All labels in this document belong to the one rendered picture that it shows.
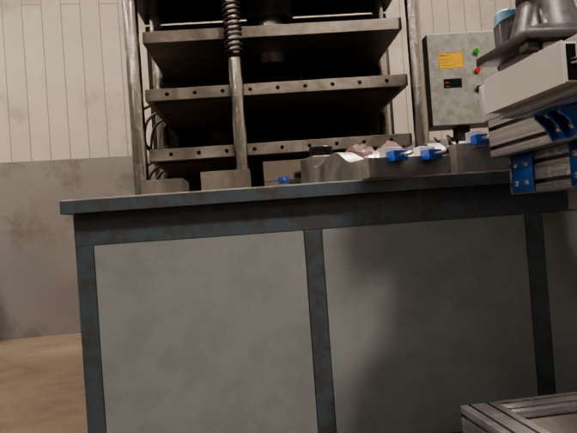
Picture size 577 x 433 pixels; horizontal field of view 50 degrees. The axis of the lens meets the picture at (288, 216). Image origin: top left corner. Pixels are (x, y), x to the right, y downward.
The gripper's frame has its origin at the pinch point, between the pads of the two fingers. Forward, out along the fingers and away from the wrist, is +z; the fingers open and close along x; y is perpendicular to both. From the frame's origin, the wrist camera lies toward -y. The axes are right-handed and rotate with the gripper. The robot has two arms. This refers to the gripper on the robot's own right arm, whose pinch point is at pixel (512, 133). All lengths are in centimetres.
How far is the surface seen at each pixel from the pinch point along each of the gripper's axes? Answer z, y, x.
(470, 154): 5.3, 2.1, -13.8
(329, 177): 8, -12, -53
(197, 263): 31, 4, -94
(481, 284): 42.9, 4.0, -14.1
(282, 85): -36, -79, -63
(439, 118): -19, -85, 5
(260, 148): -11, -79, -73
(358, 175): 9.7, 7.2, -47.5
